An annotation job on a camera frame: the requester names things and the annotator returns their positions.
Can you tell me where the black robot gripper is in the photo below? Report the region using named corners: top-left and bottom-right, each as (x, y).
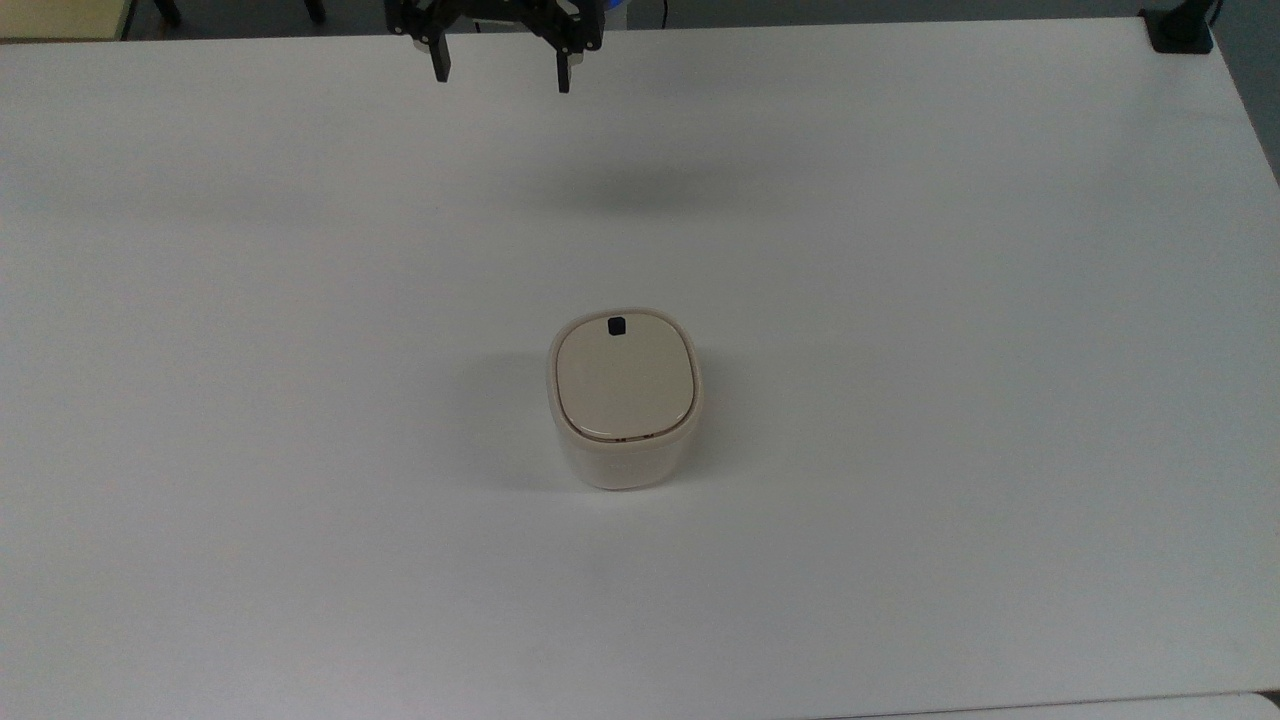
top-left (384, 0), bottom-right (607, 95)

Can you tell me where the beige trash bin lid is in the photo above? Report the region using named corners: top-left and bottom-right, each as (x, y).
top-left (556, 314), bottom-right (696, 441)

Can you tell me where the cream plastic trash bin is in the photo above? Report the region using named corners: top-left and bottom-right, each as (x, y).
top-left (545, 308), bottom-right (705, 492)

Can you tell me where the light wooden cabinet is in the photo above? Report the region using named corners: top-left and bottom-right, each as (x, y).
top-left (0, 0), bottom-right (138, 44)

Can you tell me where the black table clamp mount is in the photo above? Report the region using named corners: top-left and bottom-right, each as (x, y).
top-left (1139, 0), bottom-right (1223, 55)

